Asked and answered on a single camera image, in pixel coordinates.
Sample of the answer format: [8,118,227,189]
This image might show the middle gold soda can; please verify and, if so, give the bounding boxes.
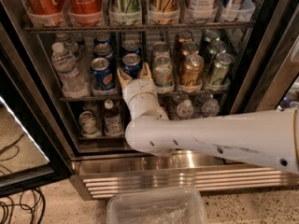
[178,41,199,75]

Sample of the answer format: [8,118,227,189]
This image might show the blue labelled bottle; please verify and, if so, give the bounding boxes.
[217,0,255,22]

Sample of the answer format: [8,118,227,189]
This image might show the upper wire shelf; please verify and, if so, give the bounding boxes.
[24,21,254,34]

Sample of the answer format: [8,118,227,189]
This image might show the rear water bottle middle shelf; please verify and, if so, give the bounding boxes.
[55,33,82,62]

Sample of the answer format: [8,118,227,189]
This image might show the right fridge door frame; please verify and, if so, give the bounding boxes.
[221,0,299,115]

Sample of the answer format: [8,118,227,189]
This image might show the wire shelf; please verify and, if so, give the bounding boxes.
[60,90,228,102]
[24,21,254,34]

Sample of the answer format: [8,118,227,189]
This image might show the white green soda can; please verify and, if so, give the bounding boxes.
[151,41,170,59]
[152,56,174,93]

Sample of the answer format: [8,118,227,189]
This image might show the gold soda can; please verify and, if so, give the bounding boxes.
[179,54,204,92]
[174,30,193,61]
[178,41,199,75]

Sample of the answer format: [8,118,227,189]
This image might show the open fridge glass door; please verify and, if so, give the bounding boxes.
[0,4,71,198]

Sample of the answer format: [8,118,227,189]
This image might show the right coca-cola bottle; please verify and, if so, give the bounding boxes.
[69,0,102,26]

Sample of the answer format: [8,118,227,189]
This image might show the middle green soda can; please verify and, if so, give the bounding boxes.
[204,40,226,73]

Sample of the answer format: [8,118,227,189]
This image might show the pepsi can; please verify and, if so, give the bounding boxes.
[91,57,116,96]
[93,33,113,46]
[121,40,142,57]
[93,44,113,62]
[121,53,142,79]

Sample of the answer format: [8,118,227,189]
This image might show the rear white green soda can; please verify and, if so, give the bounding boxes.
[151,41,170,59]

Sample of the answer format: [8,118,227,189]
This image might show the rear gold soda can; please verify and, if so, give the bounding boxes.
[174,30,193,61]

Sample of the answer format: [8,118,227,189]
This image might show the right water bottle bottom shelf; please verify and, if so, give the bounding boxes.
[200,99,220,118]

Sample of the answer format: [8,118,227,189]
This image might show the clear plastic bin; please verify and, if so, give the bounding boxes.
[107,187,209,224]

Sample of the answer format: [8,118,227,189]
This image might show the green soda bottle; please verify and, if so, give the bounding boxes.
[109,0,142,25]

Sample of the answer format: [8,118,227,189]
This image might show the front water bottle middle shelf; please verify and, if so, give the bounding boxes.
[51,42,90,98]

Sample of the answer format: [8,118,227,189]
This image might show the front gold soda can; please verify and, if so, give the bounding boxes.
[179,54,204,92]

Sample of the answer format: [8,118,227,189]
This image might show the silver can bottom shelf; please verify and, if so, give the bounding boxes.
[78,111,101,138]

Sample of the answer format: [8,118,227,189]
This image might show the water bottle shelf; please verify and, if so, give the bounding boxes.
[176,99,194,119]
[200,99,220,118]
[55,33,82,62]
[51,42,90,98]

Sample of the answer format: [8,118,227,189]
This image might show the black floor cables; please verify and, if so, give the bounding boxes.
[0,133,47,224]

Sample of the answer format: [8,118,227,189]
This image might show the middle wire shelf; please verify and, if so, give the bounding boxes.
[60,90,228,102]

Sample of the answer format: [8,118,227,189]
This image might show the steel fridge base grille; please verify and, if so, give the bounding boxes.
[70,151,299,201]

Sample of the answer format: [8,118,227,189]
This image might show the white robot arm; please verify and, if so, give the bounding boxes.
[117,64,299,175]

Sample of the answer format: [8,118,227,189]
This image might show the left water bottle bottom shelf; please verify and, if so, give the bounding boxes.
[176,99,194,119]

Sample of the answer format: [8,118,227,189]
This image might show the white labelled bottle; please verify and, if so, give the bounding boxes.
[184,0,217,23]

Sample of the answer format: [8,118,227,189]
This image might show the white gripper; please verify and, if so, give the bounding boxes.
[117,62,168,119]

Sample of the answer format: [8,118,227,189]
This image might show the front white green soda can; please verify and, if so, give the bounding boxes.
[152,56,174,93]

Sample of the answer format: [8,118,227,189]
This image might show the gold soda bottle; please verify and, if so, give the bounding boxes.
[148,0,180,25]

